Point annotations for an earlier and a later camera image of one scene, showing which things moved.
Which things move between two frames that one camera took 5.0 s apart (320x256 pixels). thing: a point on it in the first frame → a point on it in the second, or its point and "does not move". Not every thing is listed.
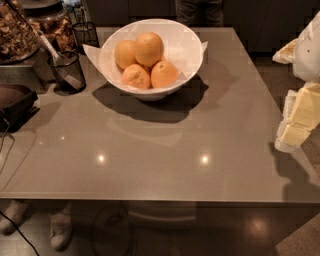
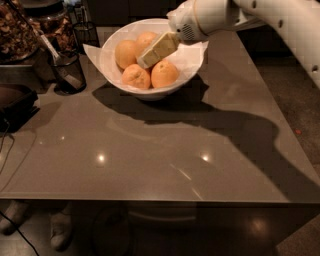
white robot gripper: x=308 y=53 → x=182 y=20
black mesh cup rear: x=85 y=33 does not move
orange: x=149 y=48 does not move
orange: x=135 y=76 does not move
